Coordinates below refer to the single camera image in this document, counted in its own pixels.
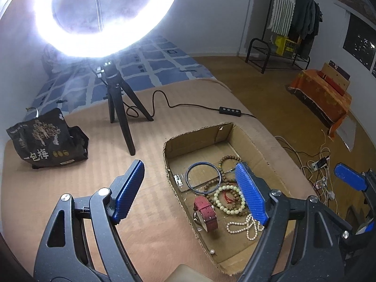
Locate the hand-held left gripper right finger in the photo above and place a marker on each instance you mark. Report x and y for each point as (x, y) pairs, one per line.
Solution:
(252, 194)

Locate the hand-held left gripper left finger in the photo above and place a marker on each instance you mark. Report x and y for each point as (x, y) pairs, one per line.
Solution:
(129, 194)

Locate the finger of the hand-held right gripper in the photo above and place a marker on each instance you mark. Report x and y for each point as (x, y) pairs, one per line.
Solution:
(365, 227)
(351, 177)

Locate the cardboard box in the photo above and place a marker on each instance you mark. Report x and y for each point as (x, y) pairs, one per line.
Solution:
(235, 246)

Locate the dark thin bangle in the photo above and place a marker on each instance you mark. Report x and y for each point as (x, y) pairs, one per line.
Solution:
(186, 179)

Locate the clear plastic bag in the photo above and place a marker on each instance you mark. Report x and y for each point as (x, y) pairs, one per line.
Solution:
(348, 135)

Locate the black tripod stand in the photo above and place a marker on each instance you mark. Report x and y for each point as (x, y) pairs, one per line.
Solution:
(122, 117)

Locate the brown wooden board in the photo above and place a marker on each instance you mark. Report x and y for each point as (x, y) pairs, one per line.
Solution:
(335, 79)

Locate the black printed snack bag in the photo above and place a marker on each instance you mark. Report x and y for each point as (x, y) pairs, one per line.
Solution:
(44, 141)

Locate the dark window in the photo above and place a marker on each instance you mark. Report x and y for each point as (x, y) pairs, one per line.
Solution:
(359, 44)

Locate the blue checked bed sheet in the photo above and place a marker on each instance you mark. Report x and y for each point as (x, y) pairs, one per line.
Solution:
(164, 64)

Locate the yellow plastic crate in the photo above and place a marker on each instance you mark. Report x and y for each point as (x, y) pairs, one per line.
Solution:
(286, 45)

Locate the black metal clothes rack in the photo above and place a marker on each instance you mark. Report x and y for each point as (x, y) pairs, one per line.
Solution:
(255, 39)

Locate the dark hanging clothes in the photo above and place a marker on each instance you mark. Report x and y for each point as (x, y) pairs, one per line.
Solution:
(305, 17)

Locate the striped hanging towel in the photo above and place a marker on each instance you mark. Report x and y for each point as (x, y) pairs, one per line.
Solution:
(283, 8)

